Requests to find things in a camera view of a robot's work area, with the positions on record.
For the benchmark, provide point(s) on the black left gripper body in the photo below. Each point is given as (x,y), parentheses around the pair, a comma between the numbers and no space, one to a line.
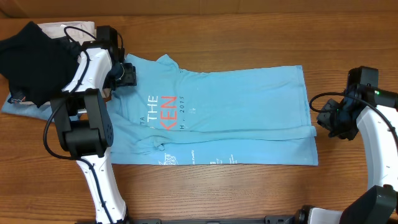
(128,78)

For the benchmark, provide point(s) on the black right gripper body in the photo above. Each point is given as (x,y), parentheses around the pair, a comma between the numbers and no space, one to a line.
(342,124)

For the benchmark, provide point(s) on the light blue t-shirt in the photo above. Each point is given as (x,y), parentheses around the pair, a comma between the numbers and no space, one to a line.
(177,117)

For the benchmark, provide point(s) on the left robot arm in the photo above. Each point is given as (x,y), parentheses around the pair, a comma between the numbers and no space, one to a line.
(83,124)

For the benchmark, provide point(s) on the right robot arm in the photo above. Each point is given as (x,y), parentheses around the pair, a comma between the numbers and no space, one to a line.
(371,112)

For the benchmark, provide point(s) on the black folded garment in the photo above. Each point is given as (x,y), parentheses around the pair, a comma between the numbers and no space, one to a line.
(38,65)

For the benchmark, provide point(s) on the beige folded trousers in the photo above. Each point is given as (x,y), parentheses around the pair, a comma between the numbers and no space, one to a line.
(80,31)

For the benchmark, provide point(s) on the blue denim jeans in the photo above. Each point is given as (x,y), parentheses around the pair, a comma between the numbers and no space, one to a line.
(32,111)

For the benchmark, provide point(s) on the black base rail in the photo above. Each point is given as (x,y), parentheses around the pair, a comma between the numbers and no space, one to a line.
(270,219)

